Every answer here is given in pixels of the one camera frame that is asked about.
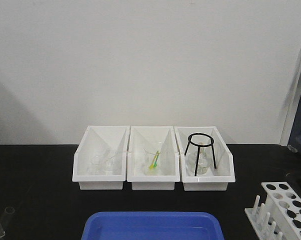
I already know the white test tube rack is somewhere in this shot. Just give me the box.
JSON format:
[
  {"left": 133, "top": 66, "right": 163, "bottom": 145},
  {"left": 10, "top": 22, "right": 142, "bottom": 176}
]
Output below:
[{"left": 244, "top": 181, "right": 301, "bottom": 240}]

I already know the glass beaker with droppers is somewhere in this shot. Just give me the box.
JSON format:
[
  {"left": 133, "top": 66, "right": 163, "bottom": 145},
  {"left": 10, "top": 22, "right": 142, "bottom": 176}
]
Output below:
[{"left": 142, "top": 149, "right": 162, "bottom": 176}]

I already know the left white storage bin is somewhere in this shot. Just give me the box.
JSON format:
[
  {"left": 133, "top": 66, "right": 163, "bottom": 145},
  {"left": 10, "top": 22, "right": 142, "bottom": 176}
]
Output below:
[{"left": 72, "top": 125, "right": 130, "bottom": 191}]

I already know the black metal tripod stand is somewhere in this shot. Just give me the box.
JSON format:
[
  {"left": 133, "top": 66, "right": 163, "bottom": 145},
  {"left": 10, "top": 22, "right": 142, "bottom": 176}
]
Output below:
[{"left": 184, "top": 132, "right": 217, "bottom": 177}]

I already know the right white storage bin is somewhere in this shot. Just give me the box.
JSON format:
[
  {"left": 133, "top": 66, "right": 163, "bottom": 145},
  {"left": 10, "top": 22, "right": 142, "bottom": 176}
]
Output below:
[{"left": 174, "top": 126, "right": 236, "bottom": 192}]

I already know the clear glassware in left bin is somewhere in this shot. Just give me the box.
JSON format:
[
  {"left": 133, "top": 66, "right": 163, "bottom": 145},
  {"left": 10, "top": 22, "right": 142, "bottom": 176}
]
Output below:
[{"left": 88, "top": 148, "right": 121, "bottom": 175}]

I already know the clear glass test tube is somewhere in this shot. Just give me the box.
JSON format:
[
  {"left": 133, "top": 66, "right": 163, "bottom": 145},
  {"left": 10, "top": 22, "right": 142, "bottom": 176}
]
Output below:
[{"left": 0, "top": 206, "right": 15, "bottom": 228}]

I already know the middle white storage bin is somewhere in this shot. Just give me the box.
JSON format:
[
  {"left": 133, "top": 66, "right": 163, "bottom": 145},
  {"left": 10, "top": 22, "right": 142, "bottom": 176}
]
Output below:
[{"left": 127, "top": 126, "right": 181, "bottom": 191}]

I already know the round glass flask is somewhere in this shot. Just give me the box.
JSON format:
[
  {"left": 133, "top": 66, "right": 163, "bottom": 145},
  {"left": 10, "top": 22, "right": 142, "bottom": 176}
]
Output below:
[{"left": 185, "top": 147, "right": 212, "bottom": 177}]

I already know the blue plastic tray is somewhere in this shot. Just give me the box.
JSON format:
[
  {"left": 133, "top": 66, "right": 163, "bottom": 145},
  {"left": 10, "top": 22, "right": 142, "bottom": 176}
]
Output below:
[{"left": 81, "top": 211, "right": 224, "bottom": 240}]

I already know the white storage bin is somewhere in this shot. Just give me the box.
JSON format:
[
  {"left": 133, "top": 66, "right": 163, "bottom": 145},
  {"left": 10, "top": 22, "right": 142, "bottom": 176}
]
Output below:
[
  {"left": 127, "top": 126, "right": 181, "bottom": 191},
  {"left": 174, "top": 126, "right": 236, "bottom": 192},
  {"left": 72, "top": 125, "right": 130, "bottom": 191}
]

